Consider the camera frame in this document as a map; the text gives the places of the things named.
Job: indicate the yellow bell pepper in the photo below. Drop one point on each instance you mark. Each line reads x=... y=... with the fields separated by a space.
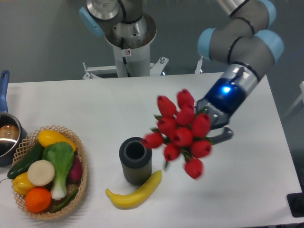
x=22 y=185

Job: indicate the yellow banana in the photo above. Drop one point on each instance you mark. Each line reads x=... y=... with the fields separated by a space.
x=137 y=197

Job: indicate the green bok choy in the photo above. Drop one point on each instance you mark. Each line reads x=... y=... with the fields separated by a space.
x=61 y=156

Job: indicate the green chili pepper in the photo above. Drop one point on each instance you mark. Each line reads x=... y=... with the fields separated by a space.
x=65 y=202

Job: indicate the orange fruit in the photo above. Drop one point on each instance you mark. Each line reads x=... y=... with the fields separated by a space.
x=38 y=199

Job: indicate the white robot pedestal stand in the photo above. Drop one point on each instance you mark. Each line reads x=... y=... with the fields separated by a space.
x=129 y=63

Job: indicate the yellow squash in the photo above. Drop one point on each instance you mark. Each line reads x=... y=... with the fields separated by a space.
x=49 y=137

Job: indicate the beige round disc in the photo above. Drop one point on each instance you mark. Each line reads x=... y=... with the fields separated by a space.
x=41 y=173

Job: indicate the black device at table edge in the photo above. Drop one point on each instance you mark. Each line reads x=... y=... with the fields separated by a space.
x=296 y=204

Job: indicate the blue saucepan with lid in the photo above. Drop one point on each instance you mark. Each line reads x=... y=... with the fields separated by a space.
x=11 y=130

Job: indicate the purple sweet potato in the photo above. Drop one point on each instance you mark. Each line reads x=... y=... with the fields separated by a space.
x=75 y=172

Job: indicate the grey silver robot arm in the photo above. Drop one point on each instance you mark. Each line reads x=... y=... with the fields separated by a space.
x=245 y=44

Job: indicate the red tulip bouquet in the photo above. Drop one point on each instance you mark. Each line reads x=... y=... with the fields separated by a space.
x=182 y=131

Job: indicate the woven wicker basket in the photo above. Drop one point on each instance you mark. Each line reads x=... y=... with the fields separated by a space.
x=24 y=147

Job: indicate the green cucumber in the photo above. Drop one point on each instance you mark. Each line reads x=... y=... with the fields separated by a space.
x=22 y=166

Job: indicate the dark grey ribbed vase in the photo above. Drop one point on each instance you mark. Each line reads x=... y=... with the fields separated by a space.
x=136 y=161

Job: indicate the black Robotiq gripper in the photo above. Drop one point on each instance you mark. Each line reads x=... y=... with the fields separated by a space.
x=220 y=102

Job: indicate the white frame at right edge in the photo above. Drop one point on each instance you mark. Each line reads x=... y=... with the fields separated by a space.
x=296 y=105

